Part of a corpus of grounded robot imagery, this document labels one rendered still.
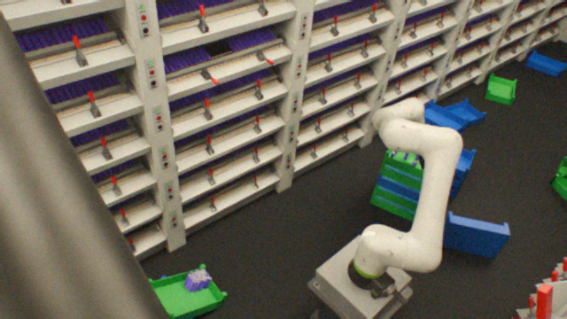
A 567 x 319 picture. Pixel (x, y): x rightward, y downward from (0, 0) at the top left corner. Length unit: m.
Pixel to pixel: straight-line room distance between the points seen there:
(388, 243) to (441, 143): 0.40
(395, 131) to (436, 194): 0.26
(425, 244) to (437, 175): 0.24
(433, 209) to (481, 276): 0.93
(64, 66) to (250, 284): 1.26
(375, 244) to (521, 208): 1.52
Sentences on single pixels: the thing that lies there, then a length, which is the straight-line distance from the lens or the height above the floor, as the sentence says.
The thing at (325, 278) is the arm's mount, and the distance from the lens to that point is 1.75.
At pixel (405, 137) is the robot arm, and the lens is 1.58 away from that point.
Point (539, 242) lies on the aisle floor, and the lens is 2.82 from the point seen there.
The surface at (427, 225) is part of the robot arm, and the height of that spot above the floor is 0.69.
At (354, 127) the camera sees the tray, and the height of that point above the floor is 0.15.
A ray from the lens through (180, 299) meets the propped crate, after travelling 2.06.
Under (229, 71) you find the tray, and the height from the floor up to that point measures 0.91.
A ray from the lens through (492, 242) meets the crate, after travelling 2.50.
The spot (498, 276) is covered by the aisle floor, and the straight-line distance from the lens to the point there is 2.54.
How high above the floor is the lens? 1.85
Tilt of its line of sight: 43 degrees down
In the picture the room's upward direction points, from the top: 6 degrees clockwise
